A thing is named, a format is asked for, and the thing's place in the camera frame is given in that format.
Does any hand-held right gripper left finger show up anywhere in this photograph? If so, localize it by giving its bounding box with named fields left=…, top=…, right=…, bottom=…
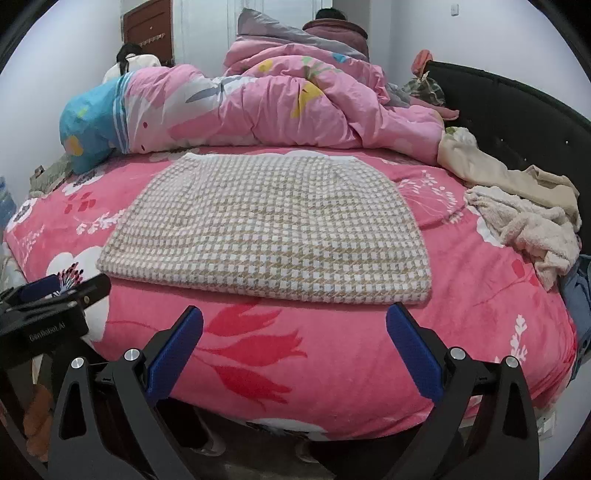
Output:
left=46, top=305, right=206, bottom=480

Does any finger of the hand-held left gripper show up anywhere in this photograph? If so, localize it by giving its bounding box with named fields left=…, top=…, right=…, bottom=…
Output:
left=44, top=273, right=112, bottom=309
left=16, top=276, right=61, bottom=298

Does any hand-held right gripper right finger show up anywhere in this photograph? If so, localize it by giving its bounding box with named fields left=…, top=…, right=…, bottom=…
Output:
left=381, top=304, right=541, bottom=480

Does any beige white houndstooth sweater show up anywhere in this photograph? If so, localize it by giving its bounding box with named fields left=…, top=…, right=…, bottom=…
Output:
left=97, top=152, right=432, bottom=305

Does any person's left hand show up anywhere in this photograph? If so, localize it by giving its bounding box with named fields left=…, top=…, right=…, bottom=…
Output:
left=22, top=385, right=54, bottom=462

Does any pink floral fleece blanket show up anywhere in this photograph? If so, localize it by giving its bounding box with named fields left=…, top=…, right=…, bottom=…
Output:
left=2, top=143, right=580, bottom=437

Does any green patterned fabric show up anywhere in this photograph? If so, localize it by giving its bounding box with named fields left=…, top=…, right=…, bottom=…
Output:
left=28, top=154, right=77, bottom=197

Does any cream fluffy garment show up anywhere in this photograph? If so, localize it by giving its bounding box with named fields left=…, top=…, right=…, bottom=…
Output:
left=464, top=185, right=583, bottom=291

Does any blue garment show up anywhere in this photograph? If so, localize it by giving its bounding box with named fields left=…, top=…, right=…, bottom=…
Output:
left=556, top=254, right=591, bottom=384

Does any beige garment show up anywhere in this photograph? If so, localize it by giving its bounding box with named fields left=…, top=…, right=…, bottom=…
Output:
left=436, top=127, right=583, bottom=227

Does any black padded headboard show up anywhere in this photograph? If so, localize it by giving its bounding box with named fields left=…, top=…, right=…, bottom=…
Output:
left=422, top=60, right=591, bottom=259

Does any green floral cloth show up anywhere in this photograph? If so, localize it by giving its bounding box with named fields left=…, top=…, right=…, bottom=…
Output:
left=401, top=74, right=448, bottom=108

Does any pink white blue quilt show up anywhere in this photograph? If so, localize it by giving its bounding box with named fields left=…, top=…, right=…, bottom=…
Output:
left=59, top=37, right=446, bottom=175

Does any brown wooden door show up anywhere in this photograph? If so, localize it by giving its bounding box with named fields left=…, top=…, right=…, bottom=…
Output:
left=122, top=0, right=175, bottom=68

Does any orange cloth item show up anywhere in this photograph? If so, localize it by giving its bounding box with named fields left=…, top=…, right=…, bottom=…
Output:
left=412, top=49, right=435, bottom=77

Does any grey pillow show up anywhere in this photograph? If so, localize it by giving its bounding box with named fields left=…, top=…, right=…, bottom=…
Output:
left=237, top=8, right=365, bottom=61

